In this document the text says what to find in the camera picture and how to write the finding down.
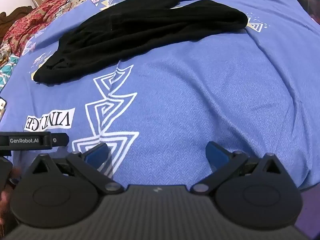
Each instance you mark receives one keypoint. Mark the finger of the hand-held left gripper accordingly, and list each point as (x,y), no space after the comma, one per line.
(60,140)

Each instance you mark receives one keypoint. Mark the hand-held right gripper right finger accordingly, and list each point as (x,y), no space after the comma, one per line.
(216,155)

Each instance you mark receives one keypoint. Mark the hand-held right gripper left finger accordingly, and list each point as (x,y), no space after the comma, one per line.
(96,154)

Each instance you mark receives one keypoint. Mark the black pants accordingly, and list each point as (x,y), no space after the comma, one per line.
(150,30)

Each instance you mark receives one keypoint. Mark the person's left hand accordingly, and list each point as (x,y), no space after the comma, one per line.
(7,200)

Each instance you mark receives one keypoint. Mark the smartphone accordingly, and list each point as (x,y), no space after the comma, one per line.
(2,103)

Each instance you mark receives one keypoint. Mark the blue printed bedsheet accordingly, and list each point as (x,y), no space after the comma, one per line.
(200,92)

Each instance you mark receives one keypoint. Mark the teal patterned cloth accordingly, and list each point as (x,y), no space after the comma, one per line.
(8,71)

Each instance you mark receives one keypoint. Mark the grey floral cloth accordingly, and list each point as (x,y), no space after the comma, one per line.
(5,53)

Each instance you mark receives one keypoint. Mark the red floral cloth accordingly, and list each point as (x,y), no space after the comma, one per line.
(32,22)

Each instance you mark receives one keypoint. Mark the carved wooden headboard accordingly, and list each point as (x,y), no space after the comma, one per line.
(13,15)

